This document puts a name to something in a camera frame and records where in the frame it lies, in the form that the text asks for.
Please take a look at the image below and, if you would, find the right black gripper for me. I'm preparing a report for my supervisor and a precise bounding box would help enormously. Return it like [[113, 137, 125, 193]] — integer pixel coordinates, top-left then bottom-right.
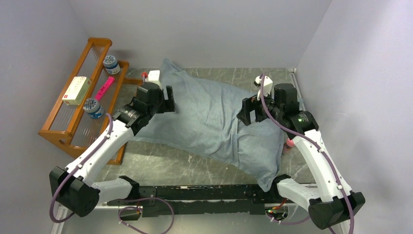
[[237, 87, 283, 125]]

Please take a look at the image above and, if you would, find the blue grey pillow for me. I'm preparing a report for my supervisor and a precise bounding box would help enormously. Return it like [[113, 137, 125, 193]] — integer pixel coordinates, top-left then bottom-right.
[[134, 59, 285, 192]]

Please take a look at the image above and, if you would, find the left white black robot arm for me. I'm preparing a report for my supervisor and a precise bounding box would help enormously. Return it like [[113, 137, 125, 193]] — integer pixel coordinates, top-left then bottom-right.
[[49, 82, 175, 223]]

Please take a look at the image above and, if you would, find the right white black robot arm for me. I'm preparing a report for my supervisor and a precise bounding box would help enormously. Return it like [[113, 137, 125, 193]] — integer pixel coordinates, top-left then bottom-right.
[[237, 81, 366, 234]]

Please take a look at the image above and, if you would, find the pink small bottle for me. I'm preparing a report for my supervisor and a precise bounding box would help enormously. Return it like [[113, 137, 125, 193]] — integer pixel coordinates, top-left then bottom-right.
[[282, 138, 294, 154]]

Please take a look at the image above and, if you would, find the pink marker pen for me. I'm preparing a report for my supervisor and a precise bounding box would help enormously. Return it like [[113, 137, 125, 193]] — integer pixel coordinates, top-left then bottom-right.
[[94, 77, 115, 101]]

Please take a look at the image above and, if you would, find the blue white round jar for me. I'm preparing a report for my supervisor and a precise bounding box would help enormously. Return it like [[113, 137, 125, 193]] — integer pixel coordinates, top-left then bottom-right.
[[103, 55, 121, 75]]

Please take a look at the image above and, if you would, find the wooden slatted rack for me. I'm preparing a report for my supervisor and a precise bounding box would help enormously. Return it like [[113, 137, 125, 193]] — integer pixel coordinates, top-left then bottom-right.
[[38, 38, 142, 158]]

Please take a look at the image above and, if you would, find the white cardboard box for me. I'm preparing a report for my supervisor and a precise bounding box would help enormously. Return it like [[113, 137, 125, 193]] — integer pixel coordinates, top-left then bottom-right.
[[62, 77, 91, 105]]

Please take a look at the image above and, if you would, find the black base crossbar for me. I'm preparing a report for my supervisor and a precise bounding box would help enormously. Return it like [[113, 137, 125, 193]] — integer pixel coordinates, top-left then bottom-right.
[[107, 184, 284, 217]]

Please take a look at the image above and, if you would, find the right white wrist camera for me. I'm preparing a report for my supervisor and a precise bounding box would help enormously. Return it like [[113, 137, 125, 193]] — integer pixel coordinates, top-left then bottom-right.
[[253, 74, 273, 100]]

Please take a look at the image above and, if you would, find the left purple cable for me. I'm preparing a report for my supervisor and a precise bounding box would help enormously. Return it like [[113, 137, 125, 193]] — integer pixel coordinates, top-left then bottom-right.
[[49, 113, 175, 234]]

